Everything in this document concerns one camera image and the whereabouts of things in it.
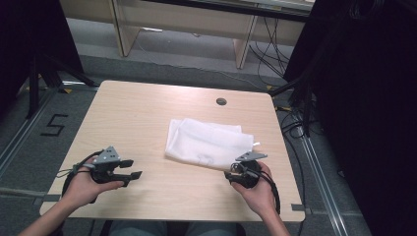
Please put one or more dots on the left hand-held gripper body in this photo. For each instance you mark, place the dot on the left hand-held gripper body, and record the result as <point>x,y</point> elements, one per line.
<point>105,157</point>

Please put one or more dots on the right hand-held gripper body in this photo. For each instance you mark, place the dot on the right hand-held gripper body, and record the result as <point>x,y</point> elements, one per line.
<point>250,173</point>

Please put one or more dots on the white cloth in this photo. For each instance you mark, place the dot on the white cloth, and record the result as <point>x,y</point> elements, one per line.
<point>206,144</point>

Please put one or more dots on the person's right hand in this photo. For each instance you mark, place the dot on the person's right hand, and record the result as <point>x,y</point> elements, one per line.
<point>260,196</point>

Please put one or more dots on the person's left hand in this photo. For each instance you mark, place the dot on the person's left hand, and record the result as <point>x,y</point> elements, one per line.
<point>83,190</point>

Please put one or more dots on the person's left leg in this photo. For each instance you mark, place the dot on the person's left leg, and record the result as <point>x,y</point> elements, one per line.
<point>137,228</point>

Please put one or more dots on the person's leg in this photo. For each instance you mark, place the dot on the person's leg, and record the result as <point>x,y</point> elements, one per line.
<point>213,228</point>
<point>137,228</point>

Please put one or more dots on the person's right leg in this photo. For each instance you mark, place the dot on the person's right leg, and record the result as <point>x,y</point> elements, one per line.
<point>213,228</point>

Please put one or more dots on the grey tape strip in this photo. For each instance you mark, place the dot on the grey tape strip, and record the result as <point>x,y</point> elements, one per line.
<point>47,198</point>
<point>300,207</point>

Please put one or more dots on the black metal stand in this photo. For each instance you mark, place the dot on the black metal stand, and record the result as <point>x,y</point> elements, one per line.
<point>42,78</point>
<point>301,91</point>

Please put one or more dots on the dark curtain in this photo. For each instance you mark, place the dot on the dark curtain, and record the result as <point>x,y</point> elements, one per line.
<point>29,32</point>
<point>370,114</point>

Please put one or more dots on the light wooden desk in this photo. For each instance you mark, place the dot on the light wooden desk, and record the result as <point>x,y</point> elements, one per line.
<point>183,19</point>

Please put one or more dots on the metal floor rail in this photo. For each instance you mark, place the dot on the metal floor rail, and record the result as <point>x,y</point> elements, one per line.
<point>323,187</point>
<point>23,134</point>

